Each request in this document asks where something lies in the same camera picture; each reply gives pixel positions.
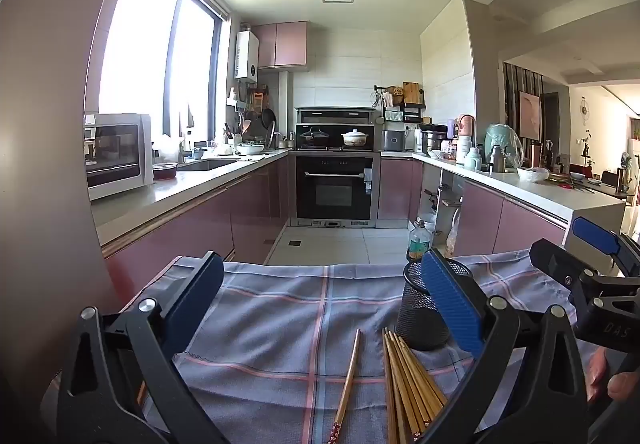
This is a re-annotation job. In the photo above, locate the wooden chopstick red floral handle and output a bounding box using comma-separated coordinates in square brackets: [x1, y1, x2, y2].
[327, 328, 362, 444]

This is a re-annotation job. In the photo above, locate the white wall water heater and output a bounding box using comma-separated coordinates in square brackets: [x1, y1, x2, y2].
[235, 30, 260, 80]

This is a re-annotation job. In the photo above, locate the steel kitchen sink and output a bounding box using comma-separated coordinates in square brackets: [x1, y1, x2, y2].
[177, 158, 241, 173]

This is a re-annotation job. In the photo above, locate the black mesh pen holder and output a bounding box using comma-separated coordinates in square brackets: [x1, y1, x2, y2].
[395, 260, 476, 351]

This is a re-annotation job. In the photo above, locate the person's right hand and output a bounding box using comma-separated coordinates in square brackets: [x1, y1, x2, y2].
[585, 349, 640, 407]

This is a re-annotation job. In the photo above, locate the black pot with glass lid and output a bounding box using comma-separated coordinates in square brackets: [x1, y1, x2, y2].
[299, 126, 331, 148]

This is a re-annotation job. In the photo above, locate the green plastic bottle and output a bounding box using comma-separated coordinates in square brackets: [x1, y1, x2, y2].
[407, 219, 433, 263]

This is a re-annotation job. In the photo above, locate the framed wall painting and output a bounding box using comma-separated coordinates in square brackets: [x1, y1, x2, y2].
[518, 91, 541, 141]

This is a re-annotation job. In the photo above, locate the black range hood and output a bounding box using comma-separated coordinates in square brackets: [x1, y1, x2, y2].
[295, 106, 377, 125]

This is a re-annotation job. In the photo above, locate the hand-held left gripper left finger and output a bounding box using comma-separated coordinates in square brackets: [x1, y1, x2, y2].
[57, 251, 226, 444]

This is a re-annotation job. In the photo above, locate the black built-in oven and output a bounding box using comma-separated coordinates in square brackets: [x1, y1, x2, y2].
[295, 151, 381, 227]

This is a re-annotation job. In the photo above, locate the pink wall cabinet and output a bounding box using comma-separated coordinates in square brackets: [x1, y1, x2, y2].
[252, 21, 308, 70]

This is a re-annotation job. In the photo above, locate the kitchen window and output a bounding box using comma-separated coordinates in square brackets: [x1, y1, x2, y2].
[97, 0, 231, 145]

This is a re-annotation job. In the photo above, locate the steel steamer pot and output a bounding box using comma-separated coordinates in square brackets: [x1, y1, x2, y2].
[419, 124, 448, 155]

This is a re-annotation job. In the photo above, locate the bundle of wooden chopsticks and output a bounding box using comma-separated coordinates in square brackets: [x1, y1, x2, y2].
[382, 328, 448, 444]

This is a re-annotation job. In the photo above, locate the black wall rack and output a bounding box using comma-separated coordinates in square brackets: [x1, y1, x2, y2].
[375, 82, 427, 123]

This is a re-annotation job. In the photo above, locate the white microwave oven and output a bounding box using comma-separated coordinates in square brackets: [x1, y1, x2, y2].
[84, 113, 155, 202]

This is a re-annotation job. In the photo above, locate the green fan in plastic cover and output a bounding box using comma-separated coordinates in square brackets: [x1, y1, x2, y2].
[484, 124, 523, 172]

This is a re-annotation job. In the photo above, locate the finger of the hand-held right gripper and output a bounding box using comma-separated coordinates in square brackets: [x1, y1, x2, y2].
[571, 216, 640, 277]
[529, 239, 608, 305]

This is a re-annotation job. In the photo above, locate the grey plaid tablecloth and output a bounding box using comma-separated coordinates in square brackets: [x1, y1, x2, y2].
[135, 249, 601, 444]

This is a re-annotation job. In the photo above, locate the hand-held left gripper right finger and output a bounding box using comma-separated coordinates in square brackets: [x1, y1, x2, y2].
[415, 249, 598, 444]

